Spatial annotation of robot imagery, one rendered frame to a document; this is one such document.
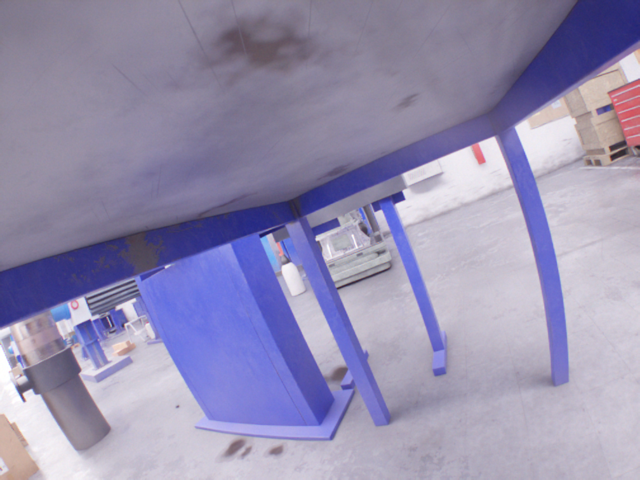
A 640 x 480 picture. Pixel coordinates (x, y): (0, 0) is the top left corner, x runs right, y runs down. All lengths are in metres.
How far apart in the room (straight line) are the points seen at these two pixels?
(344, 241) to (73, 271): 3.02
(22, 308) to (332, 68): 0.40
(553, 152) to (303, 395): 6.06
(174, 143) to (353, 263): 2.95
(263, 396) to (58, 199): 1.12
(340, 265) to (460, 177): 3.56
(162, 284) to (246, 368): 0.51
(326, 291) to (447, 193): 5.24
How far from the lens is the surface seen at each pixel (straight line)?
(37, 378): 2.26
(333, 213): 1.19
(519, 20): 0.30
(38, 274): 0.41
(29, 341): 2.26
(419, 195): 5.99
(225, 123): 0.23
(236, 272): 1.01
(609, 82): 5.30
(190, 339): 1.36
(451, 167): 5.96
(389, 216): 1.14
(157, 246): 0.49
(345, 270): 3.13
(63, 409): 2.30
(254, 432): 1.39
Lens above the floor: 0.73
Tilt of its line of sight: 3 degrees down
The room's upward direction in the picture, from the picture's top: 23 degrees counter-clockwise
